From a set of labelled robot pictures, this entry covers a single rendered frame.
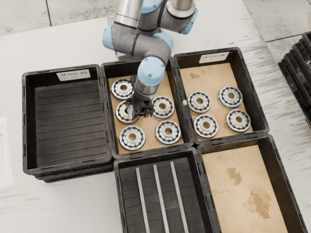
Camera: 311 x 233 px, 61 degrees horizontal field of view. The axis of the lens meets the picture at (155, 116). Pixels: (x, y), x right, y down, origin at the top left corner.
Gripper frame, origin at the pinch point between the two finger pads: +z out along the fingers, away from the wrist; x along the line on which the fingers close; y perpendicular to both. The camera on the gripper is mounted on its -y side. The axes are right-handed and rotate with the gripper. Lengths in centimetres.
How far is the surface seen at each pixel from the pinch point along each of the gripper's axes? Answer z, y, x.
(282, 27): 66, -97, 160
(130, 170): 3.0, 23.5, -5.6
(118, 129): 3.2, 6.3, -7.9
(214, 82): -2.5, -8.6, 37.0
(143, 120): 1.8, 4.0, 2.8
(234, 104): -5.9, 4.0, 40.9
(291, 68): 34, -35, 118
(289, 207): -11, 47, 46
